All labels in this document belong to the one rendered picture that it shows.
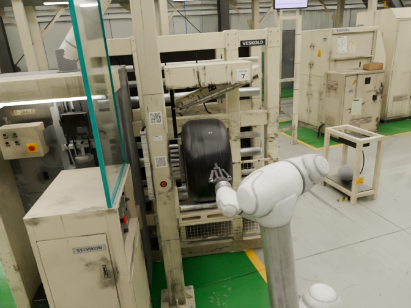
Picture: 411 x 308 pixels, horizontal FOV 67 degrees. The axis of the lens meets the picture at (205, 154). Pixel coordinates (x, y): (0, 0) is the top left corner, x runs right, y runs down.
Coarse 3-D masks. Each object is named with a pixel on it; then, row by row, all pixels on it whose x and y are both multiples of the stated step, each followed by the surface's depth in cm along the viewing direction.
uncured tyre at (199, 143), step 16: (192, 128) 195; (208, 128) 195; (224, 128) 199; (192, 144) 189; (208, 144) 189; (224, 144) 190; (192, 160) 187; (208, 160) 187; (224, 160) 188; (192, 176) 189; (208, 176) 188; (192, 192) 196; (208, 192) 195
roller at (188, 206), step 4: (184, 204) 208; (188, 204) 208; (192, 204) 208; (196, 204) 208; (200, 204) 208; (204, 204) 208; (208, 204) 209; (212, 204) 209; (216, 204) 209; (184, 208) 207; (188, 208) 207; (192, 208) 208; (196, 208) 208; (200, 208) 209
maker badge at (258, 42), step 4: (240, 40) 238; (244, 40) 239; (248, 40) 239; (252, 40) 239; (256, 40) 240; (260, 40) 240; (264, 40) 240; (240, 44) 239; (244, 44) 239; (248, 44) 240; (252, 44) 240; (256, 44) 241; (260, 44) 241; (264, 44) 241
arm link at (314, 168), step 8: (288, 160) 102; (296, 160) 102; (304, 160) 101; (312, 160) 99; (320, 160) 100; (304, 168) 100; (312, 168) 98; (320, 168) 98; (328, 168) 101; (304, 176) 99; (312, 176) 99; (320, 176) 99; (304, 184) 99; (312, 184) 101; (304, 192) 102
